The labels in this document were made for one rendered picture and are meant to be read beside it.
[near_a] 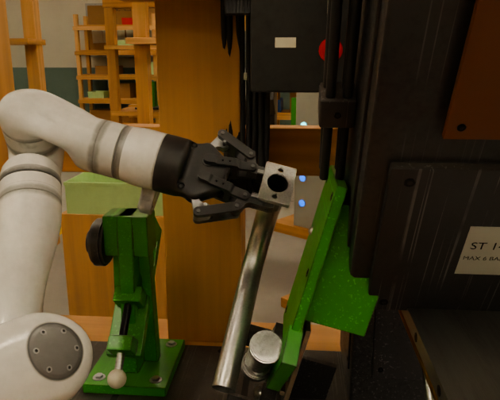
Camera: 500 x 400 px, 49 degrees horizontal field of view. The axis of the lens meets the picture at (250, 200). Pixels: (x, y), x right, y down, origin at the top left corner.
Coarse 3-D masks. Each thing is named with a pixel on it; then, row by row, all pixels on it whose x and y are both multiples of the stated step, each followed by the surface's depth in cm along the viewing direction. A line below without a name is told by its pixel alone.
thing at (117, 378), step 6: (120, 354) 81; (120, 360) 81; (120, 366) 80; (114, 372) 79; (120, 372) 79; (108, 378) 79; (114, 378) 79; (120, 378) 79; (126, 378) 80; (114, 384) 79; (120, 384) 79
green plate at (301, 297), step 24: (336, 192) 56; (336, 216) 56; (312, 240) 63; (336, 240) 58; (312, 264) 58; (336, 264) 59; (312, 288) 58; (336, 288) 60; (360, 288) 59; (288, 312) 67; (312, 312) 60; (336, 312) 60; (360, 312) 60
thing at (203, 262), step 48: (0, 0) 97; (192, 0) 88; (0, 48) 98; (192, 48) 90; (0, 96) 98; (192, 96) 92; (0, 144) 98; (192, 240) 98; (240, 240) 98; (192, 288) 101; (192, 336) 103
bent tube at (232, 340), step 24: (288, 168) 69; (264, 192) 67; (288, 192) 67; (264, 216) 73; (264, 240) 76; (240, 288) 74; (240, 312) 72; (240, 336) 71; (240, 360) 69; (216, 384) 67
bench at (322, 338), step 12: (84, 324) 110; (96, 324) 110; (108, 324) 110; (252, 324) 110; (264, 324) 110; (96, 336) 106; (108, 336) 106; (312, 336) 106; (324, 336) 106; (336, 336) 106; (312, 348) 101; (324, 348) 101; (336, 348) 101
